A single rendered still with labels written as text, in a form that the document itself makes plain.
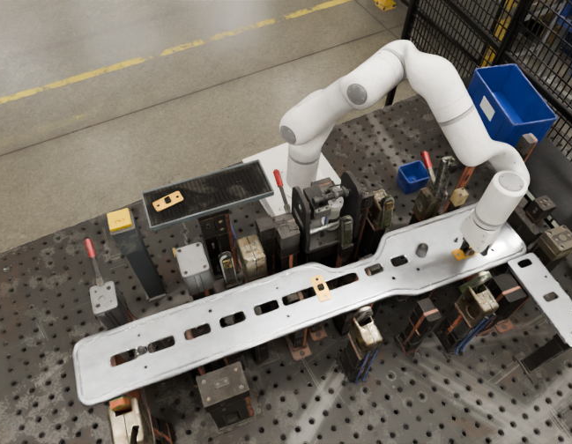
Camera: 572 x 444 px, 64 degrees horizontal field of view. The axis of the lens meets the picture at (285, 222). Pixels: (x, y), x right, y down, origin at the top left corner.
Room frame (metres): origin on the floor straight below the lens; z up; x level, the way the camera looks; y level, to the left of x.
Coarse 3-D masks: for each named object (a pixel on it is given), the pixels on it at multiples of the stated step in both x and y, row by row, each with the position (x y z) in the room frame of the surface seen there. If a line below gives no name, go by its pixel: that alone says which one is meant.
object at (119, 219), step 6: (120, 210) 0.76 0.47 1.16; (126, 210) 0.76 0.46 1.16; (108, 216) 0.74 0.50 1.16; (114, 216) 0.74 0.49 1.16; (120, 216) 0.74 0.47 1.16; (126, 216) 0.74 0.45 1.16; (108, 222) 0.72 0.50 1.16; (114, 222) 0.72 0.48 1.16; (120, 222) 0.72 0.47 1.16; (126, 222) 0.72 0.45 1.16; (114, 228) 0.70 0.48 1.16; (120, 228) 0.71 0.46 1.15
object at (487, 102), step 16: (512, 64) 1.45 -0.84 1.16; (480, 80) 1.36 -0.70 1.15; (496, 80) 1.44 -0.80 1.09; (512, 80) 1.42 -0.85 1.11; (528, 80) 1.36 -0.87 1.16; (480, 96) 1.33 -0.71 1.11; (496, 96) 1.42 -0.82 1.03; (512, 96) 1.39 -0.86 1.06; (528, 96) 1.32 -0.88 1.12; (480, 112) 1.30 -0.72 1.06; (496, 112) 1.23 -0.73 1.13; (512, 112) 1.33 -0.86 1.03; (528, 112) 1.28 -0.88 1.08; (544, 112) 1.22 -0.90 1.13; (496, 128) 1.19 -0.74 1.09; (512, 128) 1.13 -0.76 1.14; (528, 128) 1.14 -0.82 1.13; (544, 128) 1.16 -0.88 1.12; (512, 144) 1.14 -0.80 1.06
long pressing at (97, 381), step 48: (384, 240) 0.77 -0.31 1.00; (432, 240) 0.77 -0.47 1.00; (240, 288) 0.60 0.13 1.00; (288, 288) 0.60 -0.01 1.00; (336, 288) 0.60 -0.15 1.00; (384, 288) 0.60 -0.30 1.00; (432, 288) 0.61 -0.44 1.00; (96, 336) 0.45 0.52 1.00; (144, 336) 0.45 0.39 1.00; (240, 336) 0.45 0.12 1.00; (96, 384) 0.32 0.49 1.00; (144, 384) 0.32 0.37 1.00
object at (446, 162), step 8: (440, 160) 0.93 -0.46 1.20; (448, 160) 0.92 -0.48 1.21; (440, 168) 0.92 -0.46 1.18; (448, 168) 0.92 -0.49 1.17; (456, 168) 0.89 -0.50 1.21; (440, 176) 0.90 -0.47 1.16; (448, 176) 0.91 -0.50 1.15; (440, 184) 0.90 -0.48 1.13; (432, 192) 0.91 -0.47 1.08; (440, 192) 0.91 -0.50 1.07
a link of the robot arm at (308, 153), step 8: (312, 96) 1.20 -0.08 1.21; (328, 128) 1.17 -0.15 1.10; (320, 136) 1.16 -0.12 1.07; (304, 144) 1.14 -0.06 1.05; (312, 144) 1.14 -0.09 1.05; (320, 144) 1.14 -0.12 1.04; (288, 152) 1.16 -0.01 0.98; (296, 152) 1.12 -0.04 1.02; (304, 152) 1.12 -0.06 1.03; (312, 152) 1.12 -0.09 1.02; (320, 152) 1.15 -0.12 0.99; (296, 160) 1.12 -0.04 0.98; (304, 160) 1.11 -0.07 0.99; (312, 160) 1.12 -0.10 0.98
